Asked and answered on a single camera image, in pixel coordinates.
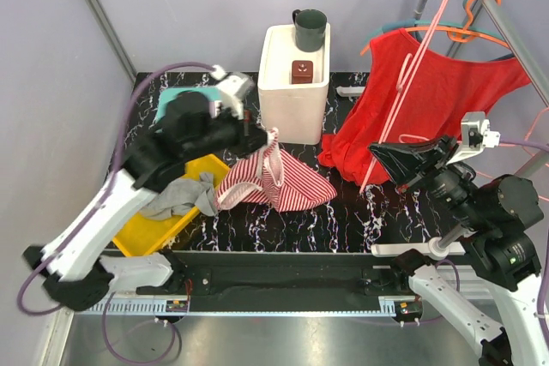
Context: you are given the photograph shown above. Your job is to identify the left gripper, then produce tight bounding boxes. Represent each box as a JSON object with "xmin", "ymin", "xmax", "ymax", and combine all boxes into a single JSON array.
[{"xmin": 189, "ymin": 99, "xmax": 276, "ymax": 159}]

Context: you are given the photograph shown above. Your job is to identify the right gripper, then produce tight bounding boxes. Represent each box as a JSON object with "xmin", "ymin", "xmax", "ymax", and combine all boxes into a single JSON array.
[{"xmin": 367, "ymin": 130, "xmax": 488, "ymax": 229}]

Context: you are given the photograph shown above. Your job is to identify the red white striped tank top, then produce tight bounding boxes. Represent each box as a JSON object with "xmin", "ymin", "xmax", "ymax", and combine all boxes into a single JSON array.
[{"xmin": 214, "ymin": 128, "xmax": 337, "ymax": 213}]

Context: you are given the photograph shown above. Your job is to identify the grey tank top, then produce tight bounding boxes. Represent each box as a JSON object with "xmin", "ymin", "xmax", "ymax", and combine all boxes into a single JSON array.
[{"xmin": 139, "ymin": 172, "xmax": 218, "ymax": 220}]

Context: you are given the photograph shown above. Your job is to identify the pink wire hanger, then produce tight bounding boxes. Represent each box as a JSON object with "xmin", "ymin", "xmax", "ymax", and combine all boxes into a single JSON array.
[
  {"xmin": 473, "ymin": 107, "xmax": 548, "ymax": 203},
  {"xmin": 359, "ymin": 0, "xmax": 460, "ymax": 194}
]

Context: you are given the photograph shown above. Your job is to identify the pink wire hanger front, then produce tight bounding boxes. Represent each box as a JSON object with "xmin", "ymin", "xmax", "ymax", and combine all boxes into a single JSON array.
[{"xmin": 473, "ymin": 107, "xmax": 548, "ymax": 203}]

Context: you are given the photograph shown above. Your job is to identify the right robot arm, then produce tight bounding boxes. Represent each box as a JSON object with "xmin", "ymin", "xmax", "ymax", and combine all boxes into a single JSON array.
[{"xmin": 369, "ymin": 135, "xmax": 548, "ymax": 365}]

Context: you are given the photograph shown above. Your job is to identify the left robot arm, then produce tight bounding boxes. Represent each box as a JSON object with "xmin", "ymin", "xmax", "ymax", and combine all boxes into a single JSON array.
[{"xmin": 23, "ymin": 91, "xmax": 267, "ymax": 311}]

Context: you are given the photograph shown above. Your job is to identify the orange plastic hanger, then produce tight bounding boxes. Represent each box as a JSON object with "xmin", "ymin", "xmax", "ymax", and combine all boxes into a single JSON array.
[{"xmin": 360, "ymin": 0, "xmax": 510, "ymax": 56}]

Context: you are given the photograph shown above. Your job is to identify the teal plastic hanger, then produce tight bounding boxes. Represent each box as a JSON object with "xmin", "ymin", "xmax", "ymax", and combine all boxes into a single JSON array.
[{"xmin": 364, "ymin": 0, "xmax": 498, "ymax": 52}]

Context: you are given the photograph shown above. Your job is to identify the teal tray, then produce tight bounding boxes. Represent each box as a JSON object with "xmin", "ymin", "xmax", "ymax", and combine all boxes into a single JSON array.
[{"xmin": 153, "ymin": 86, "xmax": 221, "ymax": 124}]

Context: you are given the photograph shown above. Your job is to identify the white foam box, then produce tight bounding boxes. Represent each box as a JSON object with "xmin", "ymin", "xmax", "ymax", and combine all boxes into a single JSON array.
[{"xmin": 257, "ymin": 24, "xmax": 331, "ymax": 145}]

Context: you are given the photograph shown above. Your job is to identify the white rack foot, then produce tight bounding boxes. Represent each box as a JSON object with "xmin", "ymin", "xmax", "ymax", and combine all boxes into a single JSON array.
[{"xmin": 371, "ymin": 238, "xmax": 465, "ymax": 261}]

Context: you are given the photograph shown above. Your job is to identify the brown square box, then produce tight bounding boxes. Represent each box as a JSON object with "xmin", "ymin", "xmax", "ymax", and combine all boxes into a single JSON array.
[{"xmin": 291, "ymin": 60, "xmax": 314, "ymax": 84}]

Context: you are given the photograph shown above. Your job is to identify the dark green mug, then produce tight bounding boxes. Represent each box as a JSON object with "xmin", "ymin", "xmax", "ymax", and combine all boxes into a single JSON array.
[{"xmin": 292, "ymin": 9, "xmax": 328, "ymax": 52}]

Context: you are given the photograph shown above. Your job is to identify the yellow plastic basket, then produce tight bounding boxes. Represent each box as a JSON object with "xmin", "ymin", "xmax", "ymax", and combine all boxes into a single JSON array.
[{"xmin": 112, "ymin": 154, "xmax": 230, "ymax": 256}]

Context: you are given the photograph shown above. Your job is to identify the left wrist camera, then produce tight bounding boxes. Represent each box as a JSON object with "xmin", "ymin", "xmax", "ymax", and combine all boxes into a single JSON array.
[{"xmin": 210, "ymin": 65, "xmax": 255, "ymax": 120}]

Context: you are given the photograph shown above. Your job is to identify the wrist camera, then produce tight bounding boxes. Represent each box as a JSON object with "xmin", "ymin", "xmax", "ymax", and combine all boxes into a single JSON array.
[
  {"xmin": 447, "ymin": 111, "xmax": 501, "ymax": 165},
  {"xmin": 210, "ymin": 65, "xmax": 255, "ymax": 120}
]

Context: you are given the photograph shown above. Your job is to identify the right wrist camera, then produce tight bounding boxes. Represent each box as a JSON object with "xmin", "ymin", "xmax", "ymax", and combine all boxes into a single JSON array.
[{"xmin": 447, "ymin": 111, "xmax": 501, "ymax": 165}]

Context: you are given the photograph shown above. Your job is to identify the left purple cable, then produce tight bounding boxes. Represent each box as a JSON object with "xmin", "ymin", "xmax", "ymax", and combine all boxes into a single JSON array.
[{"xmin": 16, "ymin": 61, "xmax": 220, "ymax": 361}]

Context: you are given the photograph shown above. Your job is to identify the purple cable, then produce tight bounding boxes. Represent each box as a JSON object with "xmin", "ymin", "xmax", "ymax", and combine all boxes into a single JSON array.
[
  {"xmin": 16, "ymin": 61, "xmax": 220, "ymax": 361},
  {"xmin": 419, "ymin": 138, "xmax": 549, "ymax": 366}
]

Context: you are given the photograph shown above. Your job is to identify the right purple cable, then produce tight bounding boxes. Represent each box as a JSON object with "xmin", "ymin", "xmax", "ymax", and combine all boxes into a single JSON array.
[{"xmin": 419, "ymin": 138, "xmax": 549, "ymax": 366}]

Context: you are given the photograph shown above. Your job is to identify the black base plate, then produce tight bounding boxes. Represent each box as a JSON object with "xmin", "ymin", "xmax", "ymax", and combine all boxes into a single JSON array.
[{"xmin": 136, "ymin": 249, "xmax": 443, "ymax": 314}]

